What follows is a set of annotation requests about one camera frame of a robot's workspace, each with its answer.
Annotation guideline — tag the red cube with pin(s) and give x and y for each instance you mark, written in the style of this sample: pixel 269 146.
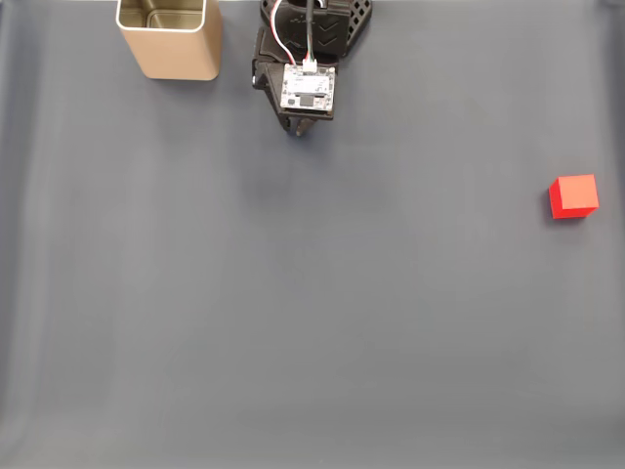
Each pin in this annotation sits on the red cube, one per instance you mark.
pixel 576 193

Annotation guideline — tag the white camera circuit board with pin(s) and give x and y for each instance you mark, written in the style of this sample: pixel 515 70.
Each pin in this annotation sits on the white camera circuit board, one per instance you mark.
pixel 308 90

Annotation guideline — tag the gold metal tin container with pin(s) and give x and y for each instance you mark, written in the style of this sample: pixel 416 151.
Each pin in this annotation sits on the gold metal tin container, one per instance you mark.
pixel 180 54

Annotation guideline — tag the grey-blue table mat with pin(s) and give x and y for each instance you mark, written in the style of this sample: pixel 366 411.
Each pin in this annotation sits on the grey-blue table mat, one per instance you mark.
pixel 312 303

